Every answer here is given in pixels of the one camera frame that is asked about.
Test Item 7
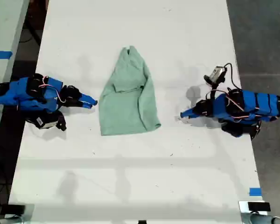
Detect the grey metal pipe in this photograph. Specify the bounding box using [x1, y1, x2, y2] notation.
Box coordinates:
[241, 213, 280, 224]
[0, 216, 24, 224]

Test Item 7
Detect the small black box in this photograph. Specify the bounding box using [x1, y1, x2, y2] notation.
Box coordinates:
[247, 202, 271, 212]
[0, 204, 26, 215]

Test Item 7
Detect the silver metal bracket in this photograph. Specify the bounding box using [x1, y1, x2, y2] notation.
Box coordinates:
[238, 200, 272, 215]

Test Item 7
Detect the pale green T-shirt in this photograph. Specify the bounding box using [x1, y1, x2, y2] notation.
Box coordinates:
[99, 46, 161, 136]

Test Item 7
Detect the black camera box with label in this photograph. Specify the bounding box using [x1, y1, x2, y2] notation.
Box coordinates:
[25, 111, 59, 130]

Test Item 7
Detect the silver black camera box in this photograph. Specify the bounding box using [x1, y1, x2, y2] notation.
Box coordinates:
[204, 66, 226, 87]

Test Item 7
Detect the long blue tape strip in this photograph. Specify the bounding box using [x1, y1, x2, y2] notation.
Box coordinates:
[0, 50, 13, 60]

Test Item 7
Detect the white side table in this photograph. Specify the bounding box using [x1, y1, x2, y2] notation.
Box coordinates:
[0, 0, 30, 147]

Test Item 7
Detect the short black camera stalk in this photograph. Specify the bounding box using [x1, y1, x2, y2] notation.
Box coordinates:
[210, 82, 219, 101]
[56, 113, 68, 132]

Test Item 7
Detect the black camera cable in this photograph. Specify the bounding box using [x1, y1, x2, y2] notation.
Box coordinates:
[223, 63, 239, 92]

